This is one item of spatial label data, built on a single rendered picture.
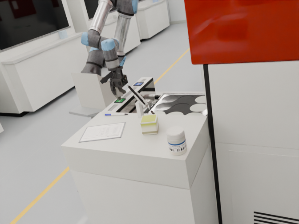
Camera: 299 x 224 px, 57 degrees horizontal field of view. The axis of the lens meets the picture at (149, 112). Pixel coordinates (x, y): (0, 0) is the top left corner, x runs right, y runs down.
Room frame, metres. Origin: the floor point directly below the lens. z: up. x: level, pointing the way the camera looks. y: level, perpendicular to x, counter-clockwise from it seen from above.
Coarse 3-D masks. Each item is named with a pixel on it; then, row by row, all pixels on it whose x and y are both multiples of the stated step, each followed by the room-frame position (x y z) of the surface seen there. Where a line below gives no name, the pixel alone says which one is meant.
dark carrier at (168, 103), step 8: (168, 96) 1.63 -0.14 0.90; (176, 96) 1.61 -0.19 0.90; (184, 96) 1.58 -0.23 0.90; (192, 96) 1.56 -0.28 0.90; (160, 104) 1.54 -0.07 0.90; (168, 104) 1.51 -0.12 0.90; (176, 104) 1.49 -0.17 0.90; (184, 104) 1.47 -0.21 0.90; (192, 104) 1.45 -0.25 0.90; (168, 112) 1.41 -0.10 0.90; (184, 112) 1.37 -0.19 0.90; (200, 112) 1.33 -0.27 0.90
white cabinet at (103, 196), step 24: (96, 192) 1.10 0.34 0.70; (120, 192) 1.02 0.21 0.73; (144, 192) 0.96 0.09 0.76; (168, 192) 0.90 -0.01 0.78; (192, 192) 0.87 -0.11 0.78; (96, 216) 1.13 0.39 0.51; (120, 216) 1.05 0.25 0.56; (144, 216) 0.98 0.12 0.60; (168, 216) 0.91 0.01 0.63; (192, 216) 0.86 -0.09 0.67; (216, 216) 1.14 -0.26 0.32
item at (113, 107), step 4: (140, 80) 1.87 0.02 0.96; (144, 80) 1.87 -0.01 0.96; (148, 80) 1.84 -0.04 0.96; (144, 84) 1.78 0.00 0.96; (128, 88) 1.76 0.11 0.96; (136, 88) 1.73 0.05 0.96; (140, 88) 1.72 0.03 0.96; (128, 92) 1.70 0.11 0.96; (132, 92) 1.67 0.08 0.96; (124, 96) 1.64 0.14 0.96; (128, 96) 1.62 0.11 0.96; (112, 104) 1.54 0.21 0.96; (116, 104) 1.54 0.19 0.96; (120, 104) 1.52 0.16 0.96; (108, 108) 1.49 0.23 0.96; (112, 108) 1.49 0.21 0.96; (116, 108) 1.47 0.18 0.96
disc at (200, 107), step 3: (192, 105) 1.43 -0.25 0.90; (195, 105) 1.43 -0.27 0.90; (198, 105) 1.42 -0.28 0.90; (201, 105) 1.41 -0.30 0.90; (204, 105) 1.40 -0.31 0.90; (192, 108) 1.40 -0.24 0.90; (195, 108) 1.39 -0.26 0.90; (198, 108) 1.38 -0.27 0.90; (201, 108) 1.37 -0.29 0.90; (204, 108) 1.37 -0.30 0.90; (195, 111) 1.36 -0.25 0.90; (198, 111) 1.35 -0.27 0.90
